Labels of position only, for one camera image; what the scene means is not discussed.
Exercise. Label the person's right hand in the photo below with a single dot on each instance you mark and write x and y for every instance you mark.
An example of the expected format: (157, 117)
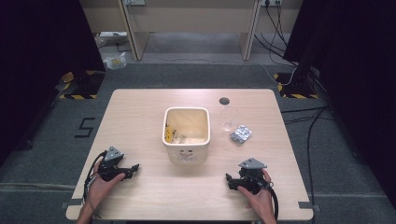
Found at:
(261, 202)

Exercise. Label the person's left hand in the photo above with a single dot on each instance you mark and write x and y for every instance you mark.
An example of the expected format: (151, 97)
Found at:
(101, 188)

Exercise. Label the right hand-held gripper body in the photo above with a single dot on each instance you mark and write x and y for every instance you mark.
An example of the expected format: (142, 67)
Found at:
(251, 164)

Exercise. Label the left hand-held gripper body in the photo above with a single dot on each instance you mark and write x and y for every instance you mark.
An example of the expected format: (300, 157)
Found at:
(112, 154)

